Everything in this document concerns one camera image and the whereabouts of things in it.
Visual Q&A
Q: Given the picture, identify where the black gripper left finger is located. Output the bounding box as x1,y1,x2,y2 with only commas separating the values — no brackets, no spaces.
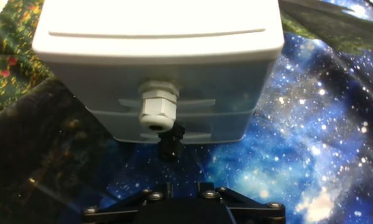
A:
82,182,174,224

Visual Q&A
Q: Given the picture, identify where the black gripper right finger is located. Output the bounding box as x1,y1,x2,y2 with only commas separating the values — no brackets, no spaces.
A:
197,182,286,224

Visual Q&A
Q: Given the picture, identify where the galaxy and forest print cloth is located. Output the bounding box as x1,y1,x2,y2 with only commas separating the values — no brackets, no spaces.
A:
0,0,373,224

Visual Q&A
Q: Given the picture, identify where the white cable gland knob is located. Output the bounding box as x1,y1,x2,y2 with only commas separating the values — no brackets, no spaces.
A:
138,80,180,134

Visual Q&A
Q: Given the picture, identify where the black drawer knob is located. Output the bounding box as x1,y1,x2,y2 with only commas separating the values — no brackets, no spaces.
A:
157,123,186,162

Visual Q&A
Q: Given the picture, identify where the white plastic drawer cabinet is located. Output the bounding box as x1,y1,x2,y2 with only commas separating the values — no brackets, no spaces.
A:
32,0,285,146

